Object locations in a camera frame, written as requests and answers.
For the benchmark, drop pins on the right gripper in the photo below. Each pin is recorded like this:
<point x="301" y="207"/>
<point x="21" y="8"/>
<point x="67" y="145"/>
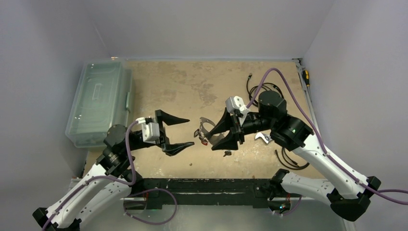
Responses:
<point x="235" y="126"/>

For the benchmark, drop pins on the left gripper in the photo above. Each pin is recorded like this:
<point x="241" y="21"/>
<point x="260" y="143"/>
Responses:
<point x="164" y="141"/>

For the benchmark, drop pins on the green tagged key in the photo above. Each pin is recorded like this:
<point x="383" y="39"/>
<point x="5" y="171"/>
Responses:
<point x="227" y="153"/>

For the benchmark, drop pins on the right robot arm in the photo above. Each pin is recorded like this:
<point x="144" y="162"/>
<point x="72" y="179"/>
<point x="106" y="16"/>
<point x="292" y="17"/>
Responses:
<point x="342" y="188"/>

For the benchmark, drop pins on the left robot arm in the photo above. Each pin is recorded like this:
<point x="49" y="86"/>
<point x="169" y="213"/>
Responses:
<point x="113" y="171"/>

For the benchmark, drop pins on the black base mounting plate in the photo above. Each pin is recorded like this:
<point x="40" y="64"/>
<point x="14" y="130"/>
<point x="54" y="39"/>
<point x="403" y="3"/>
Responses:
<point x="154" y="193"/>

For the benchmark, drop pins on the translucent green storage box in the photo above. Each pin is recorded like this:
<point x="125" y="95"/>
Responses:
<point x="104" y="98"/>

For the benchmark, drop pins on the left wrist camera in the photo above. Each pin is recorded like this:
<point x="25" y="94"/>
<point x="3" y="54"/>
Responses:
<point x="150" y="129"/>

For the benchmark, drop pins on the red handled adjustable wrench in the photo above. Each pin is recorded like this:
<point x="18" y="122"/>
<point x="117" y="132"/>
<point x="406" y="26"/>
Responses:
<point x="266" y="138"/>

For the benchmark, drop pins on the yellow handled screwdriver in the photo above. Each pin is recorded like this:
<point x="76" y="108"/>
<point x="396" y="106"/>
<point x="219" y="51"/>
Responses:
<point x="306" y="78"/>

